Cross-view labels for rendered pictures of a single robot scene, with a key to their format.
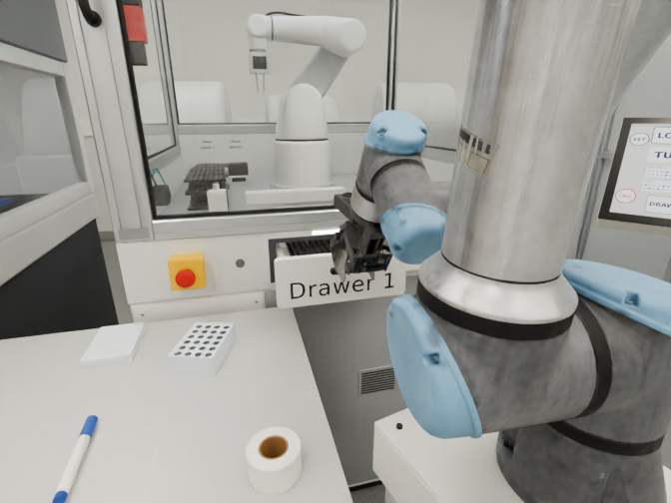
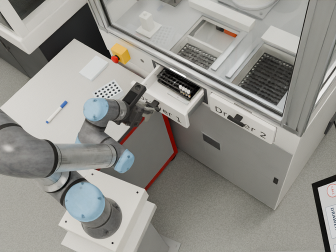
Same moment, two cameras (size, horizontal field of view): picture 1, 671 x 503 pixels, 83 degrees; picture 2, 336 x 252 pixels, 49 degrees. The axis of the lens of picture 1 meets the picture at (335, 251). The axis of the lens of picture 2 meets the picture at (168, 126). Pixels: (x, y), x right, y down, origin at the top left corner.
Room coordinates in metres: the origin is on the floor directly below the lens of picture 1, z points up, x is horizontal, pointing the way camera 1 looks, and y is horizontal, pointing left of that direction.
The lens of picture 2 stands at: (0.43, -0.82, 2.13)
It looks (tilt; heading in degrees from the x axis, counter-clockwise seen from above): 59 degrees down; 68
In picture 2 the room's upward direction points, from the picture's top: 17 degrees counter-clockwise
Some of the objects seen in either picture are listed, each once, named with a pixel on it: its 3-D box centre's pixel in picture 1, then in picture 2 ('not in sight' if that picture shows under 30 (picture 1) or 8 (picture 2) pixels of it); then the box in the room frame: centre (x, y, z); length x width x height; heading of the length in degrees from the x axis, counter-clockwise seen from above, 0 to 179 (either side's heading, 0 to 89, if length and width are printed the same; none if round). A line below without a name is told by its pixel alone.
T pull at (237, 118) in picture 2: not in sight; (237, 119); (0.93, -0.30, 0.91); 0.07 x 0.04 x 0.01; 104
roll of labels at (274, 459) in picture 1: (274, 458); not in sight; (0.37, 0.08, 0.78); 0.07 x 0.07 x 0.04
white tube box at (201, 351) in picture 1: (204, 346); (108, 93); (0.63, 0.26, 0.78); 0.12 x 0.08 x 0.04; 176
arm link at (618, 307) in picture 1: (602, 337); (86, 203); (0.31, -0.25, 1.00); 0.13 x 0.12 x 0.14; 103
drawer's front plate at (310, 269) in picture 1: (342, 276); (159, 104); (0.76, -0.02, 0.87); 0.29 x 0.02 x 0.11; 104
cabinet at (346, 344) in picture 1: (314, 324); (246, 77); (1.36, 0.09, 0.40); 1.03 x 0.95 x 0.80; 104
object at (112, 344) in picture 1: (115, 342); (94, 68); (0.66, 0.45, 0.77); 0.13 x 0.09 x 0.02; 15
